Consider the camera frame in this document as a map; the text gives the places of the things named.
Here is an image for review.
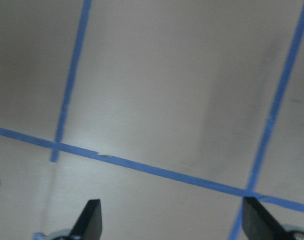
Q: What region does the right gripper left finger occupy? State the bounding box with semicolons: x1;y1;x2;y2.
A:
68;199;103;240

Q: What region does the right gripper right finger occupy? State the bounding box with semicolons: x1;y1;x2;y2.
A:
242;197;291;240

